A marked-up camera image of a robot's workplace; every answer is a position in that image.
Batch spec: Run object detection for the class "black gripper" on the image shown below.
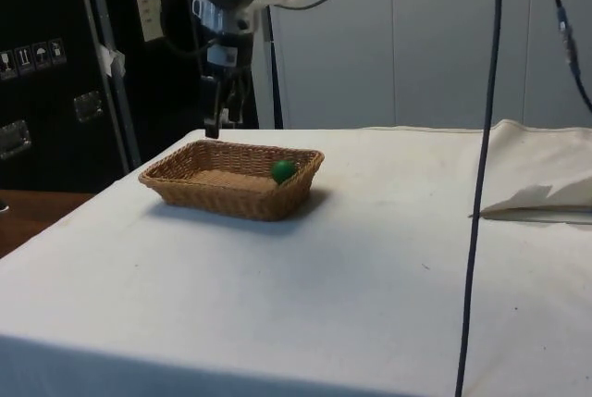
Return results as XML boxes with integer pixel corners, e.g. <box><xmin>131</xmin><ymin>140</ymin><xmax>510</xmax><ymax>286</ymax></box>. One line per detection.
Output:
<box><xmin>203</xmin><ymin>31</ymin><xmax>254</xmax><ymax>141</ymax></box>

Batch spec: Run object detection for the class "black cabinet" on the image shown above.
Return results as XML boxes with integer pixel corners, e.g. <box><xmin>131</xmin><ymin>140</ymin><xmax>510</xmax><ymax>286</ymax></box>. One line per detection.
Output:
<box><xmin>0</xmin><ymin>0</ymin><xmax>261</xmax><ymax>195</ymax></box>

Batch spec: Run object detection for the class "brown wicker basket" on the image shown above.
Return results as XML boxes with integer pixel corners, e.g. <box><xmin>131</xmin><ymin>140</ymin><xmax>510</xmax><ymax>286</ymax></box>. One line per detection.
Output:
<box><xmin>138</xmin><ymin>139</ymin><xmax>326</xmax><ymax>223</ymax></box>

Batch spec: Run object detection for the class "green ball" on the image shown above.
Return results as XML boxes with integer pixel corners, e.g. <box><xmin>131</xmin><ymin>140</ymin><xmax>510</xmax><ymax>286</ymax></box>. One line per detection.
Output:
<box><xmin>270</xmin><ymin>159</ymin><xmax>298</xmax><ymax>185</ymax></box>

